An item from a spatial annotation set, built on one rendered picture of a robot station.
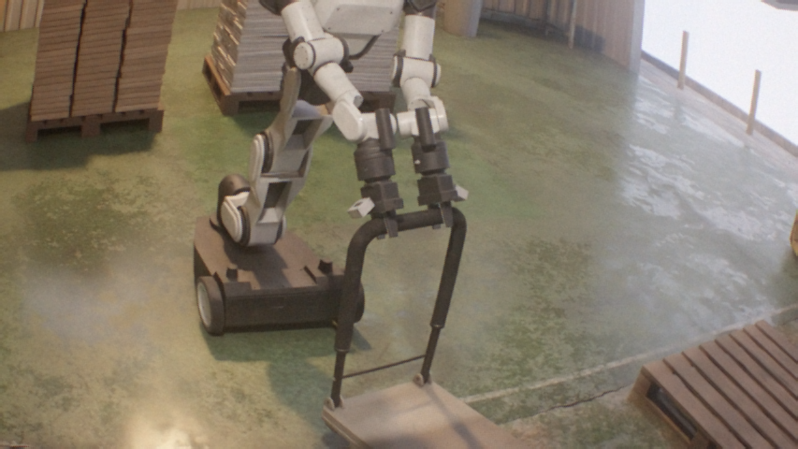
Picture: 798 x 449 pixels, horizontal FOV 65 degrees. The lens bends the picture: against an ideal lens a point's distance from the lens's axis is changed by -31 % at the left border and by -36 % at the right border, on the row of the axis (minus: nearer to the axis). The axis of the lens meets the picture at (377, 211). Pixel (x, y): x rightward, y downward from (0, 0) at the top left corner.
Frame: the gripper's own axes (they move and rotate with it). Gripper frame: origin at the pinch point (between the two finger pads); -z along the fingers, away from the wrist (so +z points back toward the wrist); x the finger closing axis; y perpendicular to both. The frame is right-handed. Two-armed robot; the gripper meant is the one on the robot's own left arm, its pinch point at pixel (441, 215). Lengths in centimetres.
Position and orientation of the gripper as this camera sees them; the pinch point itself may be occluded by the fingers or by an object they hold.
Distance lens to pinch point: 225.2
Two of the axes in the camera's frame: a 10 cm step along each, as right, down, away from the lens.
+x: 5.9, -1.1, -8.0
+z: -1.7, -9.9, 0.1
